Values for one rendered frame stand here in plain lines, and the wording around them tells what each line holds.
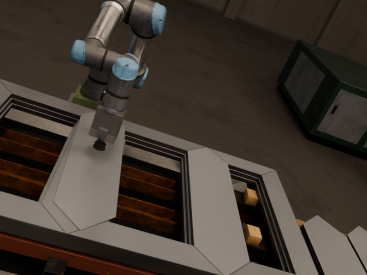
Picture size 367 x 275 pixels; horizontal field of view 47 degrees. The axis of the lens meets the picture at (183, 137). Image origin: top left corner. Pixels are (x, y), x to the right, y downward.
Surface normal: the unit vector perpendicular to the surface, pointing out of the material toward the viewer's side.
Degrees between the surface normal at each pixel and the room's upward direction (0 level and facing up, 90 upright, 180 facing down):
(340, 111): 90
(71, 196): 0
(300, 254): 0
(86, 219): 1
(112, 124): 90
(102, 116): 90
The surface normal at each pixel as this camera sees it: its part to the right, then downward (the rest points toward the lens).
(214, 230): 0.36, -0.83
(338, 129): 0.02, 0.46
